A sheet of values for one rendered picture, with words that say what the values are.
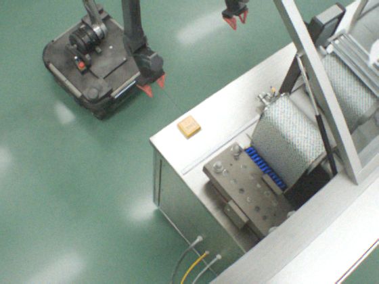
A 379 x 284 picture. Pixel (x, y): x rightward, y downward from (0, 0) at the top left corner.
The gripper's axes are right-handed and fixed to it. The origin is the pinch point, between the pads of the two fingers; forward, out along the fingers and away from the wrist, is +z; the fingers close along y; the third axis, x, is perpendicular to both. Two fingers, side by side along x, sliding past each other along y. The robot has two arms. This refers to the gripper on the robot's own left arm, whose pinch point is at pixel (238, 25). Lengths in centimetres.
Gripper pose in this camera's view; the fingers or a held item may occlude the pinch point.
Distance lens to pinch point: 210.9
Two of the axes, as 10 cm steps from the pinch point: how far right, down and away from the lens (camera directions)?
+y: 6.9, -6.4, 3.4
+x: -6.6, -3.7, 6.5
